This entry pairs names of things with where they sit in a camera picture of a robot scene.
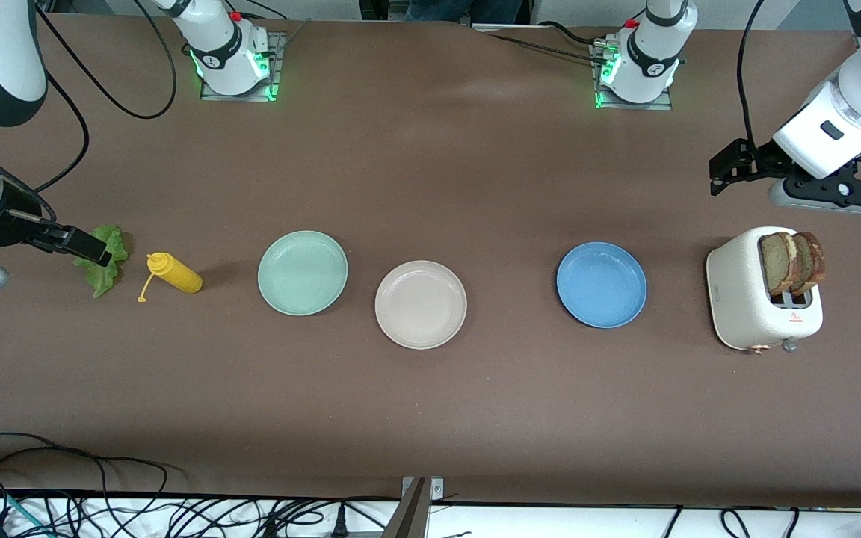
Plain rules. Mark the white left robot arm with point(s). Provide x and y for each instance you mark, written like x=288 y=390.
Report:
x=651 y=60

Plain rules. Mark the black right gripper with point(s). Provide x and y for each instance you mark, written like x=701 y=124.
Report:
x=6 y=221

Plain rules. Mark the black power plug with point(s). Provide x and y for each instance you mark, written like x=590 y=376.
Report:
x=339 y=523

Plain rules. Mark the brown table cover mat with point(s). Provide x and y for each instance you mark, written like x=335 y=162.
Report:
x=430 y=187

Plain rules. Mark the yellow mustard squeeze bottle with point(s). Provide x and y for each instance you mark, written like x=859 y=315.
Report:
x=176 y=274

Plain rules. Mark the blue plate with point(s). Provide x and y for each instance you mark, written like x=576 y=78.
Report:
x=601 y=285

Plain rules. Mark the light crust bread slice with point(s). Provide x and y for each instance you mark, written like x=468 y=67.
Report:
x=774 y=261

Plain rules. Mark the beige plate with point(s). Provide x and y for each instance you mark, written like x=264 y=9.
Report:
x=421 y=305

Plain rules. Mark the mint green plate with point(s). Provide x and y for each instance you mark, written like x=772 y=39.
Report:
x=302 y=273

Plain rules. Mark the green lettuce leaf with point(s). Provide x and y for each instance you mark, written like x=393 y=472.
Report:
x=105 y=284

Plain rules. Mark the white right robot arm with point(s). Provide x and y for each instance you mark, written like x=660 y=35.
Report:
x=225 y=52

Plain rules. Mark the white toaster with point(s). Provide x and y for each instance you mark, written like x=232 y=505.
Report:
x=737 y=299

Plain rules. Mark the dark crust bread slice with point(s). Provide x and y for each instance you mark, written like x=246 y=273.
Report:
x=813 y=258

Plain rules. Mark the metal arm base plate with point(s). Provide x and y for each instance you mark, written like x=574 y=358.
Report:
x=604 y=106
x=279 y=60

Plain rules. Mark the person in dark trousers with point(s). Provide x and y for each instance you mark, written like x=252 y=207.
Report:
x=468 y=9

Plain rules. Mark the metal clamp bracket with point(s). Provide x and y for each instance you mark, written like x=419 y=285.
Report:
x=412 y=508

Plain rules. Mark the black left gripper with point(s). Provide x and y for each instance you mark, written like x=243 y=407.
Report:
x=763 y=158

